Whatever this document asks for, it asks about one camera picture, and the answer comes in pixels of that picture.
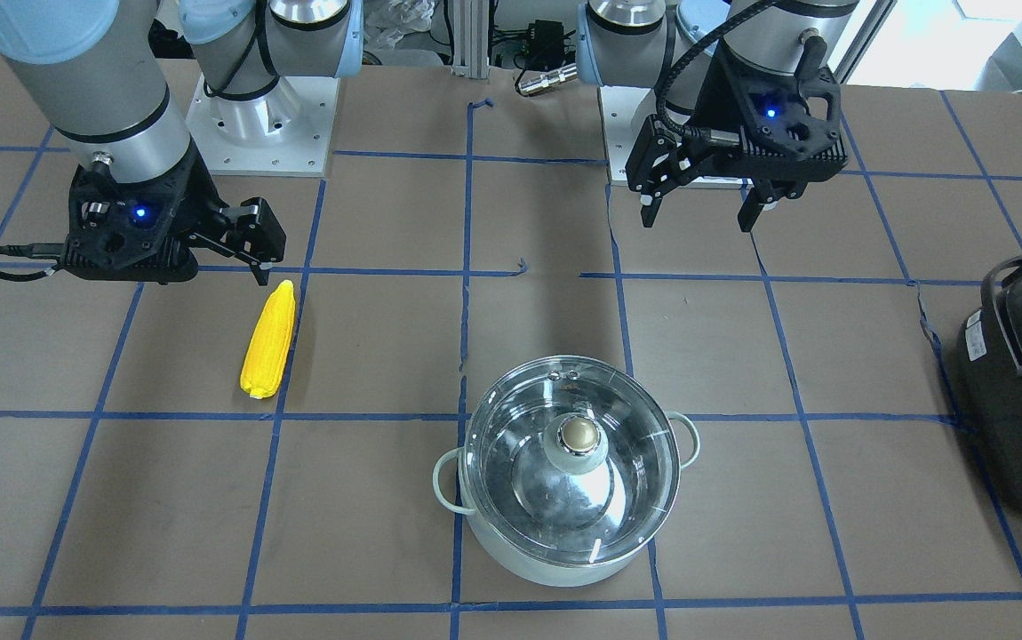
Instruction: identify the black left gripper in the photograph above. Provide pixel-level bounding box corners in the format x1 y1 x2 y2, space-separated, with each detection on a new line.
626 40 848 234

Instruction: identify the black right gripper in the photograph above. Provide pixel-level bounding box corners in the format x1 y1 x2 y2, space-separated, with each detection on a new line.
59 147 286 286

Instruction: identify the yellow toy corn cob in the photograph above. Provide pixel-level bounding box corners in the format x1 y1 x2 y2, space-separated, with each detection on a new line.
239 279 297 398

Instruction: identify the glass pot lid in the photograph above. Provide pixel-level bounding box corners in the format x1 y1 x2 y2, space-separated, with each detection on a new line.
462 356 682 567

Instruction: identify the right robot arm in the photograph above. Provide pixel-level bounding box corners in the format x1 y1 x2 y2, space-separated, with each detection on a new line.
0 1 363 286

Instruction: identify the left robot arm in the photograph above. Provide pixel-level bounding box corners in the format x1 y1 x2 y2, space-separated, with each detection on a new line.
575 1 857 232

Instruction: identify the pale green electric pot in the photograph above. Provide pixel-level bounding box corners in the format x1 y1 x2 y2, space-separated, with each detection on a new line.
432 356 702 588

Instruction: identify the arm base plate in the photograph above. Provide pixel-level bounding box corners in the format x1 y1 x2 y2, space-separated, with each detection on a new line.
598 84 747 189
187 76 341 178

